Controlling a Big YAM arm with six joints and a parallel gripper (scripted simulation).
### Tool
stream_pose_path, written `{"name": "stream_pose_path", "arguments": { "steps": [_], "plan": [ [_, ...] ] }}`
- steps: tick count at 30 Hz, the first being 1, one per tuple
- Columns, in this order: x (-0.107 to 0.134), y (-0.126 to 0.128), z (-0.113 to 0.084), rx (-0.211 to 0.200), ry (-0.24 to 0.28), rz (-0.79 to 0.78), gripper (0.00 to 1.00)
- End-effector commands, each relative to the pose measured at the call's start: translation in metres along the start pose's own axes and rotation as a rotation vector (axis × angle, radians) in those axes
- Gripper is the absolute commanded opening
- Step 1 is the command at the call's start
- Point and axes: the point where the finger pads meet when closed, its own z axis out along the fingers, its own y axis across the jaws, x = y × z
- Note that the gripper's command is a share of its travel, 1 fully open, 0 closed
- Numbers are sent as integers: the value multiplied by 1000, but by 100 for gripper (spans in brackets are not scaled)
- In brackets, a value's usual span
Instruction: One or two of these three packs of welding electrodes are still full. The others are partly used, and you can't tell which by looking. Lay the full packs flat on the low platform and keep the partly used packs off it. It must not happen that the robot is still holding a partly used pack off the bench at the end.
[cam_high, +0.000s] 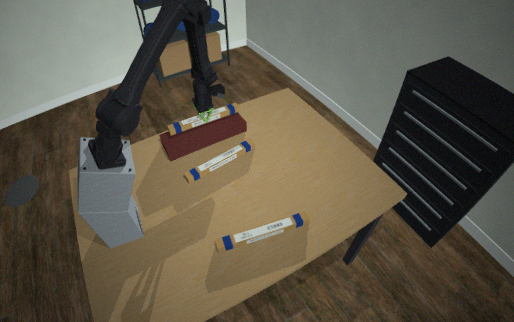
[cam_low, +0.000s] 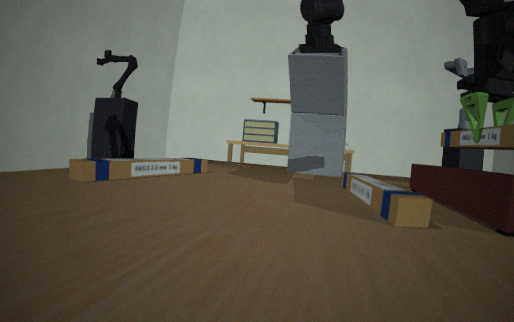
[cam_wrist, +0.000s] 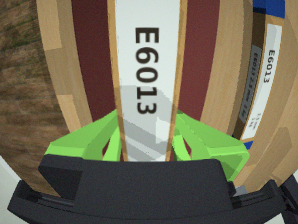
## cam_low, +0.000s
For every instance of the long tan cardboard box with blue bands and white label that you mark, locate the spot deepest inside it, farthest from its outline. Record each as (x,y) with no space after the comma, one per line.
(108,169)

